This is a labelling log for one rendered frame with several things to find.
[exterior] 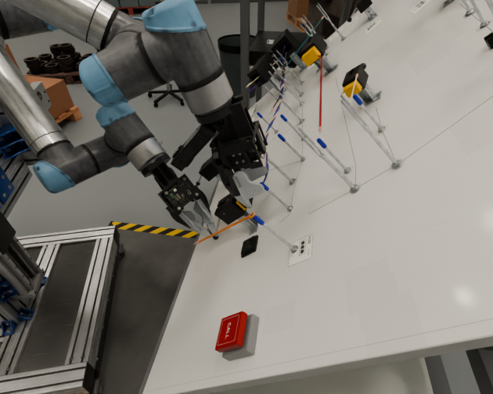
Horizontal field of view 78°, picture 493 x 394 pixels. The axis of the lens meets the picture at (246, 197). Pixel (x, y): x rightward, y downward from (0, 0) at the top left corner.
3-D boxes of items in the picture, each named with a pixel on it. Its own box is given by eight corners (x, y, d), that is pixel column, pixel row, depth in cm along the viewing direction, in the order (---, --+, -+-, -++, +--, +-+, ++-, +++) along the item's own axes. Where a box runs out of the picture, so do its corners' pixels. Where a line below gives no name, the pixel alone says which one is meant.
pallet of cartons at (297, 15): (351, 34, 572) (358, 3, 540) (304, 36, 561) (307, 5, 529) (325, 17, 670) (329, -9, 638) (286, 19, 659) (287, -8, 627)
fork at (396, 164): (404, 166, 45) (347, 95, 39) (393, 171, 46) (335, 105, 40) (401, 158, 46) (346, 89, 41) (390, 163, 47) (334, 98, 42)
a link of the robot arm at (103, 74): (119, 90, 55) (174, 66, 53) (104, 120, 46) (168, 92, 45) (88, 46, 50) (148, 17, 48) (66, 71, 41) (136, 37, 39)
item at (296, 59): (311, 50, 124) (288, 21, 118) (311, 66, 111) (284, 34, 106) (299, 62, 127) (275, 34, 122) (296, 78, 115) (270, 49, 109)
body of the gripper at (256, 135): (264, 170, 52) (237, 107, 45) (219, 180, 55) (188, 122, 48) (269, 146, 58) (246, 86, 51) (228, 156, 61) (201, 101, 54)
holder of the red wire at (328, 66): (342, 49, 96) (321, 22, 92) (336, 71, 89) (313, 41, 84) (329, 59, 100) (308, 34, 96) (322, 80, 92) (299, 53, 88)
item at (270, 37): (246, 66, 140) (246, 50, 135) (257, 43, 166) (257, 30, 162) (319, 69, 136) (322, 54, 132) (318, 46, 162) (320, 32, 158)
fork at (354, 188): (361, 190, 48) (303, 130, 43) (350, 195, 49) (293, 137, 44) (359, 182, 50) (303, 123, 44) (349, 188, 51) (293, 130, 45)
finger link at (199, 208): (215, 238, 67) (188, 205, 66) (213, 235, 73) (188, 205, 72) (226, 229, 67) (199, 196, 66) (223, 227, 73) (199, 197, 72)
